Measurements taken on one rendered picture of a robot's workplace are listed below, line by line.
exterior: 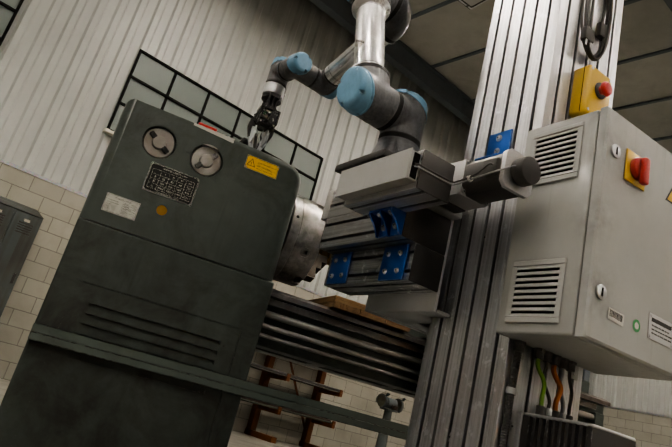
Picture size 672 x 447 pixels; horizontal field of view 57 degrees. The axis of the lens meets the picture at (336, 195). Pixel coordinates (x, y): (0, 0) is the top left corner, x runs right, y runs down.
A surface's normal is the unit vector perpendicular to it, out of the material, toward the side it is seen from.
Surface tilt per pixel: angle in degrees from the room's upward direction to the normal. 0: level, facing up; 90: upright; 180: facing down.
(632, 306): 89
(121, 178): 90
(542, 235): 90
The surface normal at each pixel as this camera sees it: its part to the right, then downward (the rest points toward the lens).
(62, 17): 0.66, -0.10
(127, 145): 0.40, -0.22
